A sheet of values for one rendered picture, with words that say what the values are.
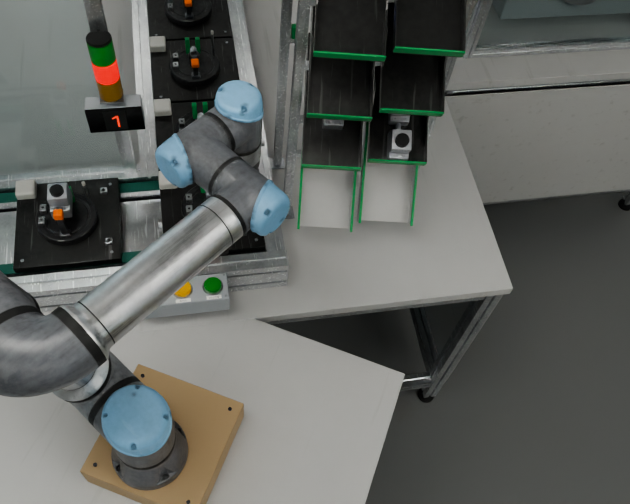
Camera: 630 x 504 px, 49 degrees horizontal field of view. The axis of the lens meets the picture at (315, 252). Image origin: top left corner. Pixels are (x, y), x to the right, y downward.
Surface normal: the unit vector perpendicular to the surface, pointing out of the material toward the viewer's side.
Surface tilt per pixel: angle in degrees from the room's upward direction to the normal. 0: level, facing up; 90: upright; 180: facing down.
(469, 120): 90
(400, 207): 45
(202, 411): 1
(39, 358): 33
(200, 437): 1
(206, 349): 0
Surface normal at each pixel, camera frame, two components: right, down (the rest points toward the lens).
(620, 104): 0.17, 0.85
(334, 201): 0.06, 0.23
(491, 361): 0.08, -0.52
